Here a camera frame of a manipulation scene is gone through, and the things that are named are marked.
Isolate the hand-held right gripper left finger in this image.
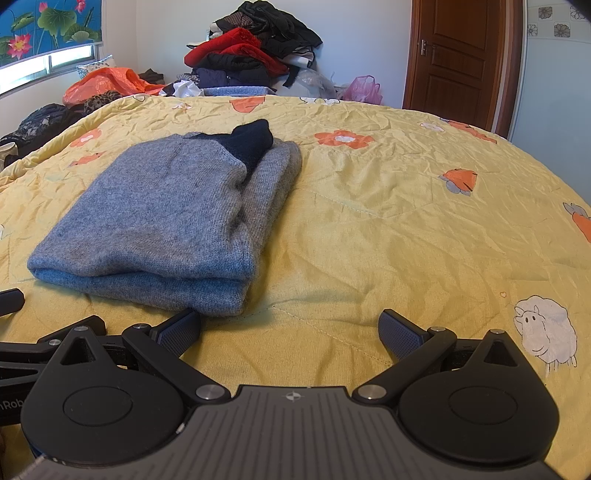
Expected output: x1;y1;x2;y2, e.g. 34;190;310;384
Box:
55;307;232;406

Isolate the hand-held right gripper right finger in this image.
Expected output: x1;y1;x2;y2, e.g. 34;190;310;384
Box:
352;309;533;407

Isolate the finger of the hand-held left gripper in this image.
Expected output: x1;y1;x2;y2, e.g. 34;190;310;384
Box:
0;315;108;370
0;288;25;318

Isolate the grey sweater with navy sleeves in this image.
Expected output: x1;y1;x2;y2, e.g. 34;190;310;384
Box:
27;119;304;317

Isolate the pile of dark and red clothes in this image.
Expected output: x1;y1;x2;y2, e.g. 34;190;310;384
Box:
184;0;324;91

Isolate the yellow printed quilt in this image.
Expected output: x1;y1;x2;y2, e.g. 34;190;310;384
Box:
0;95;591;480

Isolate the dark floral cloth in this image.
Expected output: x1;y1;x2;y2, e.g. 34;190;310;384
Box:
0;104;86;160

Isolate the leopard print cloth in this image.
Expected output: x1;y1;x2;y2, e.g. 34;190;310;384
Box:
69;90;123;116

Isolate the orange plastic bag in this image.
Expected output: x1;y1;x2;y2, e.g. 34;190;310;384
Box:
62;67;165;107

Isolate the white crumpled cloth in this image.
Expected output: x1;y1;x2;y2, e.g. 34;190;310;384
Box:
159;79;204;99

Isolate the light blue folded blanket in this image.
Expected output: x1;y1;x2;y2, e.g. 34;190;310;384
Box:
203;85;273;98

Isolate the pink plastic bag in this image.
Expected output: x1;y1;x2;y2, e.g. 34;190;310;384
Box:
342;75;384;106

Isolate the window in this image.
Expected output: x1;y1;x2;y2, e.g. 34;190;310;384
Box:
0;41;103;96

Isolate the white floral pillow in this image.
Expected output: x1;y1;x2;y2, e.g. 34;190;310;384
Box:
76;54;116;79

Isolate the clear plastic bag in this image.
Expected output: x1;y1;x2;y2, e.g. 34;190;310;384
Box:
290;67;348;103

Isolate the brown wooden door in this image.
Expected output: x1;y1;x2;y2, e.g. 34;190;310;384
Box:
403;0;525;140

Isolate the lotus print window blind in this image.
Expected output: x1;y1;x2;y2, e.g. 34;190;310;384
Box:
0;0;103;66

